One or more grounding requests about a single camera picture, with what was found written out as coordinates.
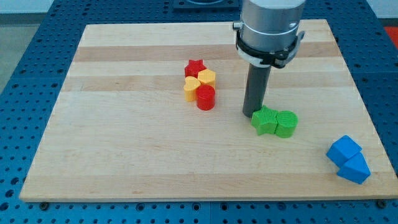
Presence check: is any green star block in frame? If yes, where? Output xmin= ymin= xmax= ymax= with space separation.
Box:
xmin=251 ymin=105 xmax=279 ymax=136

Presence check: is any light wooden board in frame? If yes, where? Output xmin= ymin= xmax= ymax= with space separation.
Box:
xmin=19 ymin=19 xmax=397 ymax=202

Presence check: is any yellow heart block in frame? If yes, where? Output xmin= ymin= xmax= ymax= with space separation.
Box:
xmin=183 ymin=76 xmax=201 ymax=102

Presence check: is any green cylinder block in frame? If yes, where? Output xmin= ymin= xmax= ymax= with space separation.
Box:
xmin=275 ymin=111 xmax=299 ymax=138

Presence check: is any blue cube block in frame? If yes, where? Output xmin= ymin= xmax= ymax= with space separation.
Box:
xmin=326 ymin=135 xmax=363 ymax=167

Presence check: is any yellow hexagon block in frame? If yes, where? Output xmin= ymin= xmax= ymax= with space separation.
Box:
xmin=197 ymin=69 xmax=216 ymax=89

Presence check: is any red star block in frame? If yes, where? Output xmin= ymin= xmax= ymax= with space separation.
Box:
xmin=184 ymin=59 xmax=206 ymax=78

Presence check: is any red cylinder block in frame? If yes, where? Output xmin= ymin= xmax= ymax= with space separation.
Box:
xmin=196 ymin=85 xmax=216 ymax=111

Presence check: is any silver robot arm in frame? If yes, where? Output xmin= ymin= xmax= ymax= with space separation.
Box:
xmin=233 ymin=0 xmax=305 ymax=68

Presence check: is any blue triangular prism block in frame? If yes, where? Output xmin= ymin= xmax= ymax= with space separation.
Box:
xmin=336 ymin=152 xmax=371 ymax=184

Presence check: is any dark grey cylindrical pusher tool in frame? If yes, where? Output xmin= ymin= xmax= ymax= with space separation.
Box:
xmin=243 ymin=64 xmax=271 ymax=118

